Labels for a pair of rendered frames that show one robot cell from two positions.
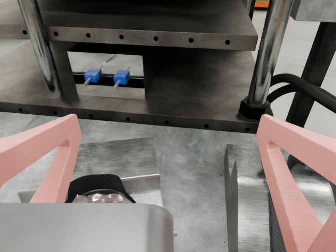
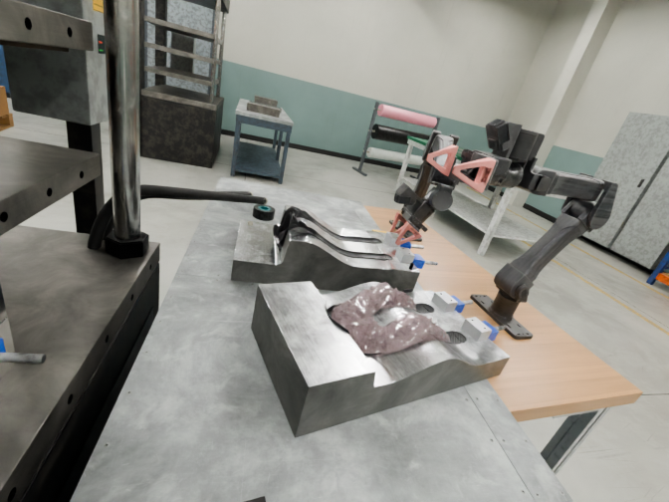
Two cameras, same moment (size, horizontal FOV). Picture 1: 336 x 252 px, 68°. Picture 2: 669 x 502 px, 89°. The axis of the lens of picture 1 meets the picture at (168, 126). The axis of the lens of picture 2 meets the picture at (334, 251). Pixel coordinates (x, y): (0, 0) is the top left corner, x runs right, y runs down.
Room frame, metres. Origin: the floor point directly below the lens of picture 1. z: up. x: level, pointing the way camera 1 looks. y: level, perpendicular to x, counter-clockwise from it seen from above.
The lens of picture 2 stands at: (0.56, 0.61, 1.28)
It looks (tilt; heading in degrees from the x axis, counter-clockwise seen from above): 25 degrees down; 246
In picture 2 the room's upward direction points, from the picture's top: 14 degrees clockwise
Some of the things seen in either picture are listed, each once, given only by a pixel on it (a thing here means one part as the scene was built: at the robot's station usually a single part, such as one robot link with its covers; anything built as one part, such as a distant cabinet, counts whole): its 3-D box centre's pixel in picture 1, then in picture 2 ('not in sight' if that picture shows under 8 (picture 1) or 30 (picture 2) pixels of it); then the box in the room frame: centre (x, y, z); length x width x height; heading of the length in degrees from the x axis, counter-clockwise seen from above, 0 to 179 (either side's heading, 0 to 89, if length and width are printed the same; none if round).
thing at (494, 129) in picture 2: not in sight; (493, 145); (-0.01, 0.00, 1.25); 0.07 x 0.06 x 0.11; 90
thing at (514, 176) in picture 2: not in sight; (505, 171); (-0.07, 0.00, 1.21); 0.07 x 0.06 x 0.07; 0
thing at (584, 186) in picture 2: not in sight; (558, 196); (-0.28, 0.00, 1.17); 0.30 x 0.09 x 0.12; 0
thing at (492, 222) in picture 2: not in sight; (470, 186); (-2.94, -3.23, 0.51); 2.40 x 1.13 x 1.02; 89
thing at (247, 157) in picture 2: not in sight; (260, 132); (-0.19, -4.80, 0.46); 1.90 x 0.70 x 0.92; 85
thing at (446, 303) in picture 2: not in sight; (455, 304); (-0.08, 0.02, 0.86); 0.13 x 0.05 x 0.05; 9
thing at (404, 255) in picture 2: not in sight; (417, 261); (-0.05, -0.15, 0.89); 0.13 x 0.05 x 0.05; 172
